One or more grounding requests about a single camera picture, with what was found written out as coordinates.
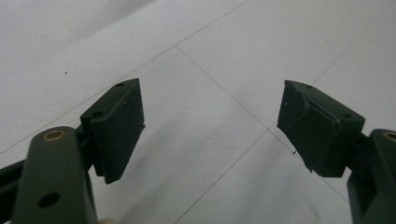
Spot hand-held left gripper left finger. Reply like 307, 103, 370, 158
10, 77, 146, 224

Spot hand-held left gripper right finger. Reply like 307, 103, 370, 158
276, 79, 396, 224

